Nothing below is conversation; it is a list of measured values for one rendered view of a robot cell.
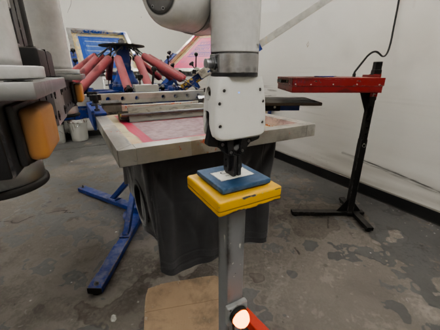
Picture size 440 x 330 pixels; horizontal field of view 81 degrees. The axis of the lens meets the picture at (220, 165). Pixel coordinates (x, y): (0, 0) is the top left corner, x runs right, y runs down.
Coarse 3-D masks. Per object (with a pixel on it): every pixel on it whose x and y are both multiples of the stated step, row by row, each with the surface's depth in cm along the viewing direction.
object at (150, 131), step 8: (120, 120) 103; (152, 120) 103; (160, 120) 103; (168, 120) 103; (176, 120) 103; (128, 128) 89; (136, 128) 89; (144, 128) 89; (152, 128) 89; (160, 128) 89; (168, 128) 89; (176, 128) 89; (184, 128) 89; (192, 128) 89; (144, 136) 78; (152, 136) 78; (160, 136) 78; (168, 136) 78; (176, 136) 78; (184, 136) 78
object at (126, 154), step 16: (112, 128) 72; (272, 128) 72; (288, 128) 74; (304, 128) 77; (112, 144) 58; (128, 144) 57; (144, 144) 57; (160, 144) 57; (176, 144) 58; (192, 144) 60; (256, 144) 70; (128, 160) 54; (144, 160) 56; (160, 160) 58
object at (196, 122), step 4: (180, 120) 103; (184, 120) 103; (188, 120) 103; (192, 120) 103; (196, 120) 103; (200, 120) 103; (188, 124) 96; (192, 124) 96; (196, 124) 96; (200, 124) 96; (196, 128) 89; (200, 128) 89
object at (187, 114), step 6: (132, 108) 100; (138, 108) 101; (144, 108) 102; (150, 108) 103; (156, 108) 104; (162, 108) 105; (168, 108) 106; (174, 108) 107; (180, 108) 109; (186, 108) 110; (192, 108) 111; (156, 114) 104; (162, 114) 105; (168, 114) 107; (174, 114) 108; (180, 114) 109; (186, 114) 110; (192, 114) 112; (198, 114) 113; (132, 120) 100; (138, 120) 101
